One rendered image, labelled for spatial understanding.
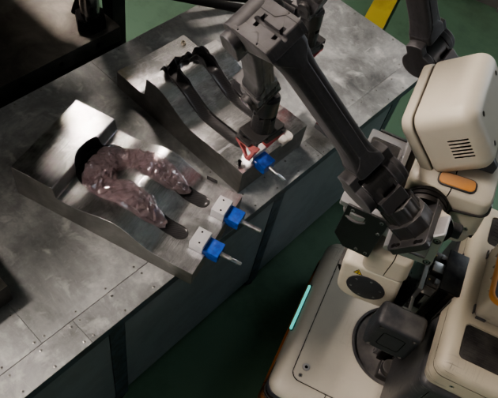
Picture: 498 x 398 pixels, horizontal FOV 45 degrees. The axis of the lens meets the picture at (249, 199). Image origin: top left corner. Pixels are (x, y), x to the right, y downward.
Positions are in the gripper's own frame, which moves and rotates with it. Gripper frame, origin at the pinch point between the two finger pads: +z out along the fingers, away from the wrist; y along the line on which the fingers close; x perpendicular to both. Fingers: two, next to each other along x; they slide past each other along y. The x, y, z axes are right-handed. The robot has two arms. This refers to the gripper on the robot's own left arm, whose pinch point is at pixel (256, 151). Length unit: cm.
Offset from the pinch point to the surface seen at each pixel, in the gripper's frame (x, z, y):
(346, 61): -13, 10, -59
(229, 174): -2.6, 7.3, 6.1
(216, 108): -19.2, 2.7, -4.3
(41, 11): -90, 11, 4
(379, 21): -65, 83, -185
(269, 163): 4.3, 1.7, -0.6
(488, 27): -23, 85, -241
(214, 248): 11.9, 6.1, 25.6
